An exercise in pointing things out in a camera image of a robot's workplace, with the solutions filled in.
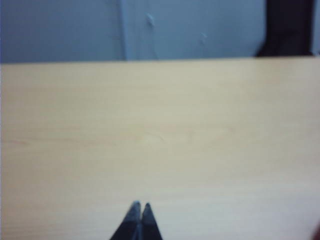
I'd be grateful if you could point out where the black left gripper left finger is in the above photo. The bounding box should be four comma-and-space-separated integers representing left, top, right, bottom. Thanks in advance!
109, 200, 143, 240

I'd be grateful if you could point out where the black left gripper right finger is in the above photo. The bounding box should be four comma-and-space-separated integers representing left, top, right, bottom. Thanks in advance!
140, 202, 164, 240

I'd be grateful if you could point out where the black office chair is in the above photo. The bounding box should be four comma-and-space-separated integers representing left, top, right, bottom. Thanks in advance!
254, 0, 315, 58

